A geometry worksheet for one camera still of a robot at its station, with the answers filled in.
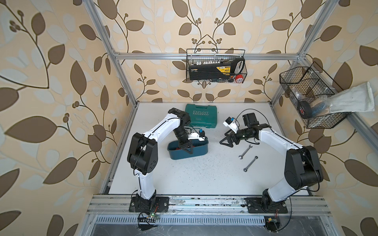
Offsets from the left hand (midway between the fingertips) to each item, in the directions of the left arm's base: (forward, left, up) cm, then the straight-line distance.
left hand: (190, 151), depth 81 cm
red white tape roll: (+37, -29, +23) cm, 52 cm away
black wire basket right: (+27, -66, +23) cm, 75 cm away
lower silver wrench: (-5, -33, -12) cm, 35 cm away
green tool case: (+32, -8, -8) cm, 34 cm away
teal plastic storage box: (+1, -5, +2) cm, 6 cm away
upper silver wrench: (+4, -33, -11) cm, 35 cm away
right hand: (+10, -20, -1) cm, 23 cm away
